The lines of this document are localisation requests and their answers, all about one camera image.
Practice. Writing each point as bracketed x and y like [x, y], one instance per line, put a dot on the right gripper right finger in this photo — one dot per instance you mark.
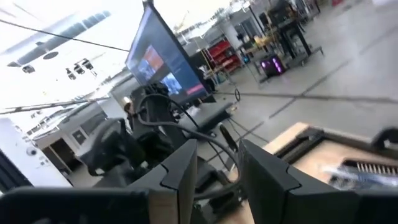
[295, 202]

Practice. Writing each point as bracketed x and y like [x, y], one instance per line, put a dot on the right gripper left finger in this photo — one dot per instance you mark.
[109, 205]

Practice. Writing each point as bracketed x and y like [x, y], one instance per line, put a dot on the blue toothbrush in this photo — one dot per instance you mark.
[357, 175]

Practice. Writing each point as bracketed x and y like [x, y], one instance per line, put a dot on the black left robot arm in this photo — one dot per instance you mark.
[155, 124]

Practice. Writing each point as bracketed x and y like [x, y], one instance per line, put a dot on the black slotted plastic basket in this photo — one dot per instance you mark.
[367, 168]

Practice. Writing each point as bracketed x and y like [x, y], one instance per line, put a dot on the black office desk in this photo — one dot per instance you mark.
[208, 115]

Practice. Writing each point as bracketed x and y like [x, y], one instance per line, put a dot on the purple-lit computer tower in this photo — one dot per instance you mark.
[272, 65]

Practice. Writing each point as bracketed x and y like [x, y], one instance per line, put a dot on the computer monitor blue screen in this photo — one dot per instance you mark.
[161, 56]

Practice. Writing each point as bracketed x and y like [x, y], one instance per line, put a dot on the red storage shelving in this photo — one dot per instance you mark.
[224, 54]

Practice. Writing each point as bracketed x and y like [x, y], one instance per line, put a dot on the black workstation stand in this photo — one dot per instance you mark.
[292, 31]

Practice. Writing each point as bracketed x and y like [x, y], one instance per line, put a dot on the white dome security camera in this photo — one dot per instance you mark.
[31, 151]

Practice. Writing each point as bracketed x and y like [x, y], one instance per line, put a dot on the black frame hook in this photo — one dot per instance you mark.
[385, 137]

